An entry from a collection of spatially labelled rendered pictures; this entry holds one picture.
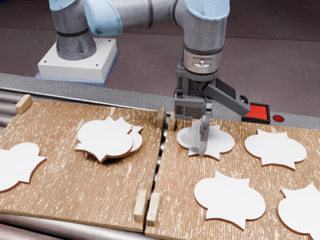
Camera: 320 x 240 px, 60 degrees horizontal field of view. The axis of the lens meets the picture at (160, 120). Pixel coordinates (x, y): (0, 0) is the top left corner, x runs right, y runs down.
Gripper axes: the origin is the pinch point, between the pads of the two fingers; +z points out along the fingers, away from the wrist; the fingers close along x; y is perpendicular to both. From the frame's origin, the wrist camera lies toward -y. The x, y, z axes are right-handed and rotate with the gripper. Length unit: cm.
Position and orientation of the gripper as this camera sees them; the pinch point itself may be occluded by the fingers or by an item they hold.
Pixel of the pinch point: (205, 139)
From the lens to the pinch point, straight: 69.1
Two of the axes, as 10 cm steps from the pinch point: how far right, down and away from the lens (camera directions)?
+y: -9.8, -0.9, 1.5
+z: 0.3, 7.6, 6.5
